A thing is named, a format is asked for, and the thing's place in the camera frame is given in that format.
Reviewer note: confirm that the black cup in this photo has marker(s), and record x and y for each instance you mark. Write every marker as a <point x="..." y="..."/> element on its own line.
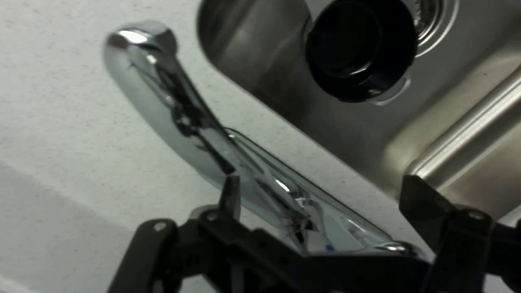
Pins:
<point x="358" y="46"/>

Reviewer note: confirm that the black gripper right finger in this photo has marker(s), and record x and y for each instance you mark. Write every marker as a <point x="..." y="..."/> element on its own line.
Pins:
<point x="461" y="244"/>

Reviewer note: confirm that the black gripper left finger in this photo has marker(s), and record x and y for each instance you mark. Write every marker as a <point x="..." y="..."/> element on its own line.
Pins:
<point x="156" y="254"/>

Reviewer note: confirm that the metal sink drain strainer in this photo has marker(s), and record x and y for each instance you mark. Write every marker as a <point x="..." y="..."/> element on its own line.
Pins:
<point x="433" y="21"/>

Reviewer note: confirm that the stainless steel sink basin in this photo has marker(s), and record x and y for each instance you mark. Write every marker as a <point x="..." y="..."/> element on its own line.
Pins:
<point x="466" y="124"/>

